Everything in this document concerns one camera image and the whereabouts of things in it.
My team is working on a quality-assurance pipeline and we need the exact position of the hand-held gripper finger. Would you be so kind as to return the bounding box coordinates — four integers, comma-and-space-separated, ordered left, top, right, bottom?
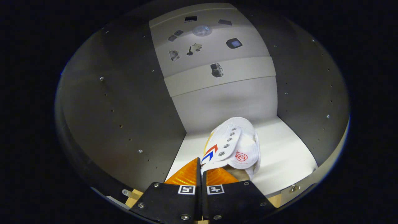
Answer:
202, 167, 276, 221
129, 157, 202, 223

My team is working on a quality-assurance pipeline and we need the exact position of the white shoe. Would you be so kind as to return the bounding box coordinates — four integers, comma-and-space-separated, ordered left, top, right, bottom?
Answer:
200, 117, 261, 182

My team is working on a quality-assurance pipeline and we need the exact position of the grey shoe cabinet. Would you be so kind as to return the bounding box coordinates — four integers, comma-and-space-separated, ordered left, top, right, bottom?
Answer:
55, 2, 350, 215

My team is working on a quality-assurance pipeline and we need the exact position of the white cabinet shelf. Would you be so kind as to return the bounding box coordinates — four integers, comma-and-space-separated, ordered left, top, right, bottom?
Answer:
164, 57, 276, 97

